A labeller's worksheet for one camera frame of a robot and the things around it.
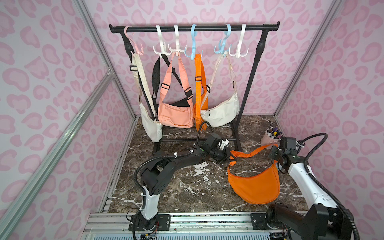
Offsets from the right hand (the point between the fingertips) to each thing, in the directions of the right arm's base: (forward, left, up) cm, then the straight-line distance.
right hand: (275, 150), depth 85 cm
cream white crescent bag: (+22, +28, +7) cm, 36 cm away
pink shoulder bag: (+18, +55, +11) cm, 59 cm away
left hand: (-7, +22, +2) cm, 23 cm away
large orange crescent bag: (-19, +10, -8) cm, 23 cm away
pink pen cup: (+10, -1, -1) cm, 11 cm away
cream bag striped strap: (+14, +74, 0) cm, 75 cm away
